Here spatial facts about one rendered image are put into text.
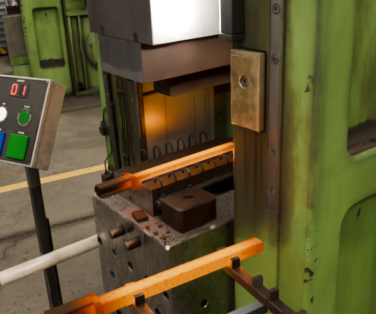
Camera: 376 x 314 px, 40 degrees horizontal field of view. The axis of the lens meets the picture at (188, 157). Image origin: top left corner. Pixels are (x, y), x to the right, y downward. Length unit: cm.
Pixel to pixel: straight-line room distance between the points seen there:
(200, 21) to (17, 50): 515
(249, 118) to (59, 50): 509
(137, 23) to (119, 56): 13
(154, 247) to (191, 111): 56
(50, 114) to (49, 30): 444
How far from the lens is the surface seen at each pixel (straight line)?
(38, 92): 170
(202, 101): 170
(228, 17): 112
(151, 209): 136
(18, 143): 170
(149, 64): 124
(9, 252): 315
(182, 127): 167
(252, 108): 113
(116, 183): 134
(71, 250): 181
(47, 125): 168
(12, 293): 280
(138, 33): 122
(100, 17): 137
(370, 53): 124
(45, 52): 613
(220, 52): 137
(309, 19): 103
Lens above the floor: 157
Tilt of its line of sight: 22 degrees down
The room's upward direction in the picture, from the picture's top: 3 degrees counter-clockwise
